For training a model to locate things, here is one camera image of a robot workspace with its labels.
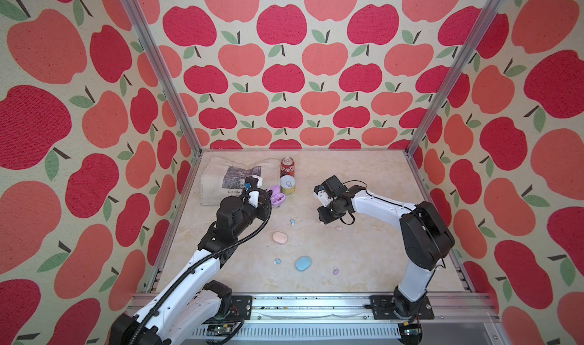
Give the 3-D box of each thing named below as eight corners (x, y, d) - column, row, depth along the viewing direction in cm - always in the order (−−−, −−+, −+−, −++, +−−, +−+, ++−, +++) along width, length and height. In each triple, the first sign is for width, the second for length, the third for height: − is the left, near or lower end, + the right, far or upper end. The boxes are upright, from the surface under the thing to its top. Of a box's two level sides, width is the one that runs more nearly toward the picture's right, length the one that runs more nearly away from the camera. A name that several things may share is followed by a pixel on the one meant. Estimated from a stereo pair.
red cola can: (281, 181, 110) (280, 166, 102) (281, 171, 114) (281, 156, 106) (294, 181, 110) (294, 166, 102) (294, 171, 114) (294, 156, 106)
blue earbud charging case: (296, 270, 84) (296, 269, 82) (296, 257, 87) (296, 255, 85) (311, 270, 84) (311, 269, 82) (310, 257, 87) (311, 255, 85)
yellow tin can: (280, 196, 106) (279, 188, 101) (280, 182, 111) (280, 174, 106) (295, 196, 106) (295, 188, 101) (295, 182, 111) (295, 174, 106)
